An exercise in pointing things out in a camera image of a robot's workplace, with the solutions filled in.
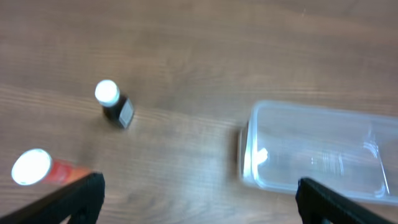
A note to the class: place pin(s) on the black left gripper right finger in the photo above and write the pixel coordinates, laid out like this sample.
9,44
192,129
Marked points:
318,204

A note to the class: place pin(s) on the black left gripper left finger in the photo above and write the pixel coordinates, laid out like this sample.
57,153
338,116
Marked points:
80,202

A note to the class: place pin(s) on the orange tube with white cap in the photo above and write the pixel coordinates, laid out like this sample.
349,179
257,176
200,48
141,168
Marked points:
37,165

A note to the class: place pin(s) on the dark bottle with white cap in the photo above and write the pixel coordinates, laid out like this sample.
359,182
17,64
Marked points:
117,107

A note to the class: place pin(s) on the clear plastic container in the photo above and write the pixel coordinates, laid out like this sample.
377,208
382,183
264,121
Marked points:
352,153

